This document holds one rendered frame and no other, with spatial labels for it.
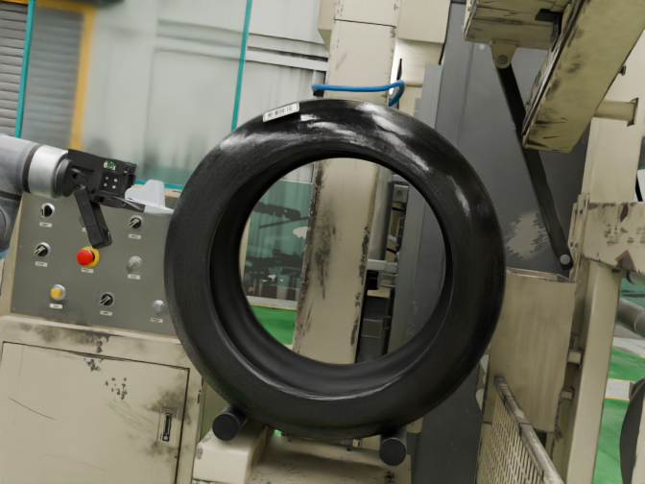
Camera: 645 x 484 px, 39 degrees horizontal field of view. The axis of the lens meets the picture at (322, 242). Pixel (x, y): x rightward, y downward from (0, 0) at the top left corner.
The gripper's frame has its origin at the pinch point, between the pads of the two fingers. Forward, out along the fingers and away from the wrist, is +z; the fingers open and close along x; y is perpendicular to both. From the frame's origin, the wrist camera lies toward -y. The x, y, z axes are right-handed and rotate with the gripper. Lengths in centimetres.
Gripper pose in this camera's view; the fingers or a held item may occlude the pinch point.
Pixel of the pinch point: (168, 215)
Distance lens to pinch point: 163.5
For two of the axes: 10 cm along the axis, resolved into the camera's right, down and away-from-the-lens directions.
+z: 9.7, 2.5, -0.8
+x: 0.9, -0.4, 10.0
